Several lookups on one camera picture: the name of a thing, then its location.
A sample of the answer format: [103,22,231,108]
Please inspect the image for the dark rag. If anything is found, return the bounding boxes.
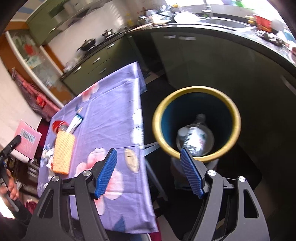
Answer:
[257,31,284,44]

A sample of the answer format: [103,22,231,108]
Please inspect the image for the steel sink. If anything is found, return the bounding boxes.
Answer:
[199,17,252,28]

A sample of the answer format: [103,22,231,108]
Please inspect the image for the glass sliding door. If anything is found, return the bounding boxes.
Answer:
[5,30,72,105]

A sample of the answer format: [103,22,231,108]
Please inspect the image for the person's left hand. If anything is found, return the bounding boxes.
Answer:
[0,169,19,202]

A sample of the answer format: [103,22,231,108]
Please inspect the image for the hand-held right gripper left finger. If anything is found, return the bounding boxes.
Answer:
[26,148,118,241]

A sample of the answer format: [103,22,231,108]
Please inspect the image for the plastic bags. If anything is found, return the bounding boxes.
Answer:
[63,58,79,72]

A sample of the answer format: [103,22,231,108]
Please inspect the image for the grey metal table leg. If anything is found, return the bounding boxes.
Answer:
[142,142,168,202]

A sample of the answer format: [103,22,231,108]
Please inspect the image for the white hanging cloth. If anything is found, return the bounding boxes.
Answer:
[0,62,43,151]

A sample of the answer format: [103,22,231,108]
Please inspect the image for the clear plastic bottle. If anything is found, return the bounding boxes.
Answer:
[176,113,215,156]

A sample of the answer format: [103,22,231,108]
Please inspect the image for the steel range hood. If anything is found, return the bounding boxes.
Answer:
[48,0,93,26]

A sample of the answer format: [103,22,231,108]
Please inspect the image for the green lower cabinets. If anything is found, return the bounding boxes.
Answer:
[60,37,139,93]

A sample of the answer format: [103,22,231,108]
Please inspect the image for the white plate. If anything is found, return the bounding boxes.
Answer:
[174,13,199,24]

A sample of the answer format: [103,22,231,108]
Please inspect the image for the red soda can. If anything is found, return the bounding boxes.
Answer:
[51,120,69,133]

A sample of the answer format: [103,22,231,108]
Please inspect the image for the dark lower cabinets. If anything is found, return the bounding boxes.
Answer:
[129,30,296,139]

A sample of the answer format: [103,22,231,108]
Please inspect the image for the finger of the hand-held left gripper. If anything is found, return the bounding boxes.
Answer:
[0,135,22,161]

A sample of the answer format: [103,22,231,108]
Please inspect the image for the green cabinets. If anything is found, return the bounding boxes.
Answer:
[60,37,139,93]
[25,0,97,45]

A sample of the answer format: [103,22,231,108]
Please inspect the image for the black wok with lid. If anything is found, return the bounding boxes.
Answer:
[76,38,96,51]

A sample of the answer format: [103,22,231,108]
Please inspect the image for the purple floral tablecloth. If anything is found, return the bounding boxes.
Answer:
[37,61,160,233]

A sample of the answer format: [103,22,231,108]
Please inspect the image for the green upper cabinets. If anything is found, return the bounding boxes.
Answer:
[25,0,97,45]

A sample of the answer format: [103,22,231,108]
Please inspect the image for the pink purple carton box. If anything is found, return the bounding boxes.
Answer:
[14,119,42,160]

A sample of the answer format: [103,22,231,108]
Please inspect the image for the small red noodle cup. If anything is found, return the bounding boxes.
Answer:
[253,14,273,32]

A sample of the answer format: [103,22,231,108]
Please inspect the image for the dish rack with plates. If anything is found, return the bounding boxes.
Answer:
[137,7,174,24]

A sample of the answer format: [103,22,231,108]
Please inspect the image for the orange foam net sleeve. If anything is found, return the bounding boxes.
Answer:
[52,131,76,175]

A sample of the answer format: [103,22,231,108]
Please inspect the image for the red checked apron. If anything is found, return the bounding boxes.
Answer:
[11,70,64,121]

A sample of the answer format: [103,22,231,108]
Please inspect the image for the gas stove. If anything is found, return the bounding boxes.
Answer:
[81,39,123,57]

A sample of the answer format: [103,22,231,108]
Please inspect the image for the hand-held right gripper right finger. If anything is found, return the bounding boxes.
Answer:
[180,148,270,241]

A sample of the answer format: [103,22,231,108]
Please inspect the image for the white squeezed tube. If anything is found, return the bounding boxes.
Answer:
[67,113,84,135]

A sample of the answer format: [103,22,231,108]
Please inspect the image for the tall steel faucet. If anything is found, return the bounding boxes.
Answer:
[202,0,213,18]

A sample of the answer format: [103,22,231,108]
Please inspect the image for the person's left forearm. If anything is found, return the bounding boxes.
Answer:
[0,206,33,241]

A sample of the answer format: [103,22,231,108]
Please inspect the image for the blue bin with yellow rim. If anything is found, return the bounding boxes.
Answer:
[152,86,241,167]

